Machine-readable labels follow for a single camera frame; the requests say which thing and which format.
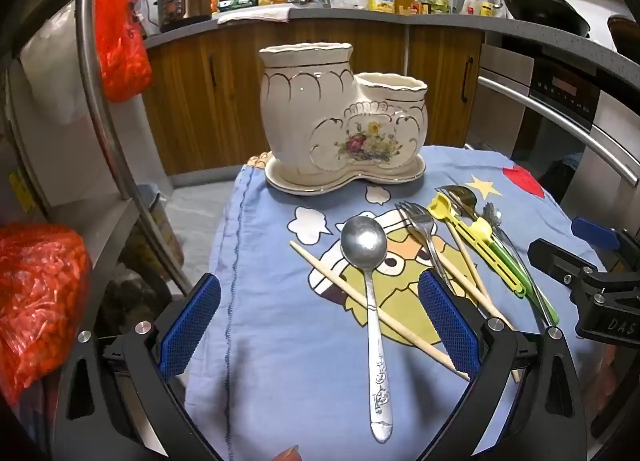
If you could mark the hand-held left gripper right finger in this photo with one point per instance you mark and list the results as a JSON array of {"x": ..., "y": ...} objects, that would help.
[{"x": 447, "y": 326}]

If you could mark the blue cartoon printed cloth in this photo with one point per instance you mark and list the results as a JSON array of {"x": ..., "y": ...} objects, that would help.
[{"x": 280, "y": 341}]

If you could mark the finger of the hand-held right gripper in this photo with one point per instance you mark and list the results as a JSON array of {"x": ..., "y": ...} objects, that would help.
[
  {"x": 595, "y": 234},
  {"x": 555, "y": 258}
]

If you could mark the green box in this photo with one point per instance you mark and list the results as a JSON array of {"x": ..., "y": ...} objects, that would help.
[{"x": 240, "y": 2}]

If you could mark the white towel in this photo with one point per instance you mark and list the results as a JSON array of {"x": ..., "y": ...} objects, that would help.
[{"x": 255, "y": 14}]

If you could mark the white floral ceramic utensil holder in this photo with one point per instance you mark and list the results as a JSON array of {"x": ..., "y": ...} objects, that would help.
[{"x": 300, "y": 116}]

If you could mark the white jug red cap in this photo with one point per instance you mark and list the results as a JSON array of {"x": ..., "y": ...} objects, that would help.
[{"x": 470, "y": 6}]

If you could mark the steel built-in oven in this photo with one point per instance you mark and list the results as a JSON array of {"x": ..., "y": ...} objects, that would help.
[{"x": 565, "y": 91}]

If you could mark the grey kitchen countertop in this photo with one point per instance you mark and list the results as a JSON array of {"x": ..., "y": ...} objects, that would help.
[{"x": 350, "y": 16}]

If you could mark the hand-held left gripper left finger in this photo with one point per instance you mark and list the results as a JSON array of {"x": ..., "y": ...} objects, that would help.
[{"x": 190, "y": 326}]

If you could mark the white plastic bag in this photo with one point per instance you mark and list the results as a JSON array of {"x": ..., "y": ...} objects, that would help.
[{"x": 55, "y": 56}]

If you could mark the row of sauce bottles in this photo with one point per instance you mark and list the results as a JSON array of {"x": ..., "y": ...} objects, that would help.
[{"x": 439, "y": 2}]

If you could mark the red plastic bag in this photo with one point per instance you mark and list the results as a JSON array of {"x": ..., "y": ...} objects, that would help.
[
  {"x": 40, "y": 301},
  {"x": 120, "y": 56}
]

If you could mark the metal fork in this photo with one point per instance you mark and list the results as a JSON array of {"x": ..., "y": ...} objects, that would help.
[{"x": 417, "y": 223}]

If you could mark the white ceramic drip tray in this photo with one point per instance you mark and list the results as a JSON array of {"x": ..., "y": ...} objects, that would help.
[{"x": 345, "y": 186}]

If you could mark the small yellow bottle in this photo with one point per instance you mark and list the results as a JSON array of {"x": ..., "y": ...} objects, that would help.
[{"x": 486, "y": 7}]

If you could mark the gold rimmed spoon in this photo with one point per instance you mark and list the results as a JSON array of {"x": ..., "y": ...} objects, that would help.
[{"x": 465, "y": 197}]

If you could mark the electric pressure cooker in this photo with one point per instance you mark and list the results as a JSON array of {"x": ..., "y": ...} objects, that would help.
[{"x": 182, "y": 3}]

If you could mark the yellow tulip plastic spoon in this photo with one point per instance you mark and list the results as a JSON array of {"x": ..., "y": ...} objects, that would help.
[{"x": 440, "y": 206}]

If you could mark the wooden kitchen cabinets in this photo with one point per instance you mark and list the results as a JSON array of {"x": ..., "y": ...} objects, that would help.
[{"x": 210, "y": 106}]

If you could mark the person's left hand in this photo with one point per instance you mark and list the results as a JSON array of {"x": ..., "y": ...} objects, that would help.
[{"x": 287, "y": 454}]

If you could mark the large silver spoon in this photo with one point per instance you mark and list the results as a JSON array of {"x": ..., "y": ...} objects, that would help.
[{"x": 364, "y": 243}]

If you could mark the wooden chopstick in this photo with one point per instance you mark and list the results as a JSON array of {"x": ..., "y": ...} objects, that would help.
[
  {"x": 325, "y": 271},
  {"x": 470, "y": 291},
  {"x": 462, "y": 253}
]

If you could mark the person's right forearm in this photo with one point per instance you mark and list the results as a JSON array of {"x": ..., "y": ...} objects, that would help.
[{"x": 617, "y": 381}]

